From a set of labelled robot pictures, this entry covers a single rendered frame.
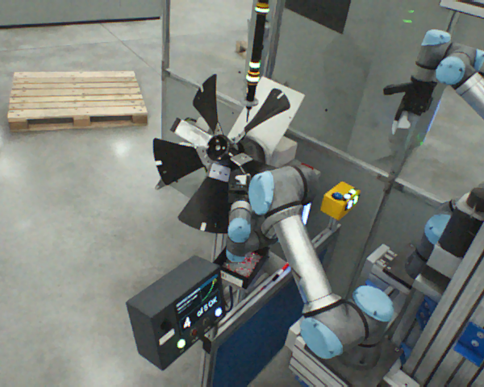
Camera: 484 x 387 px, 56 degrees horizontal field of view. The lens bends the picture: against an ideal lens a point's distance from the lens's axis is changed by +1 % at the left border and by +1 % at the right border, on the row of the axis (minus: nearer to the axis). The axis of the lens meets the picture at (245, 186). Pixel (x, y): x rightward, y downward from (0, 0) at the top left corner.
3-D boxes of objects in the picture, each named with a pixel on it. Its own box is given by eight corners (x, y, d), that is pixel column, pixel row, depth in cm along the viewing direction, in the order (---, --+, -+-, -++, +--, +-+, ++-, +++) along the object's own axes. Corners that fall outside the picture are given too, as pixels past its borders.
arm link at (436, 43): (450, 38, 141) (423, 31, 144) (436, 72, 147) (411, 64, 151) (456, 33, 146) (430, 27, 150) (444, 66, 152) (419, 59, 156)
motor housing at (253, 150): (215, 175, 220) (202, 168, 209) (239, 134, 220) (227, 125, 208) (252, 197, 209) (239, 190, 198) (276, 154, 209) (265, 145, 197)
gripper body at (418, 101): (419, 118, 156) (431, 85, 149) (396, 109, 160) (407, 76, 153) (427, 112, 161) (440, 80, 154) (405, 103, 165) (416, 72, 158)
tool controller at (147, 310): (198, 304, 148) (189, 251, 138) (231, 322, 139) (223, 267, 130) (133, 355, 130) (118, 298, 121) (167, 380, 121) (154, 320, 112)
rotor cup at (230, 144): (221, 138, 205) (207, 129, 194) (249, 142, 199) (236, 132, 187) (213, 168, 203) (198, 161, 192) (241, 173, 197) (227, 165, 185)
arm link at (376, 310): (392, 335, 132) (406, 305, 124) (358, 353, 126) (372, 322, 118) (363, 305, 140) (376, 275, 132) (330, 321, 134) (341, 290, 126)
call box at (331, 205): (336, 198, 214) (342, 180, 208) (355, 208, 209) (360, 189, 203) (319, 212, 203) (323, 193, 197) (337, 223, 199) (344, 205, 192)
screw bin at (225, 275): (234, 243, 203) (235, 232, 199) (268, 259, 198) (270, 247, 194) (210, 274, 187) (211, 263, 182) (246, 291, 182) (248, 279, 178)
